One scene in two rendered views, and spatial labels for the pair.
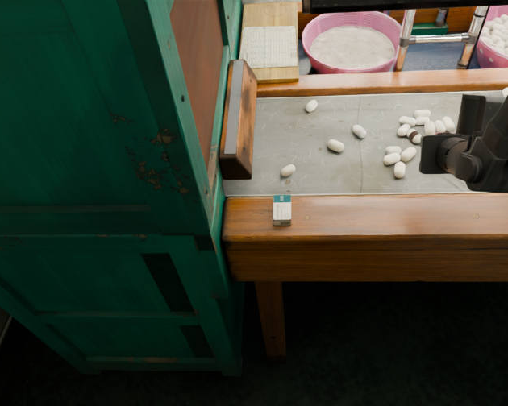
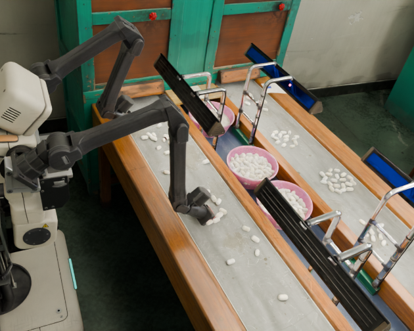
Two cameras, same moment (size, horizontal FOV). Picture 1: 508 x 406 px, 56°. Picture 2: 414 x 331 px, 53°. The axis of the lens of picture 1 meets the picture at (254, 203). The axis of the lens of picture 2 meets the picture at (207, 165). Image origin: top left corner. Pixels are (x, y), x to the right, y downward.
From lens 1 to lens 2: 189 cm
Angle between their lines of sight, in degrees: 33
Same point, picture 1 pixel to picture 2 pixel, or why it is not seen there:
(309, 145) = not seen: hidden behind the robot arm
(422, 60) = (229, 146)
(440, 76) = (202, 140)
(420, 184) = (141, 144)
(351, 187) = not seen: hidden behind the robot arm
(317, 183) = not seen: hidden behind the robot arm
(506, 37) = (248, 159)
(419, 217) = (121, 142)
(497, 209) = (135, 159)
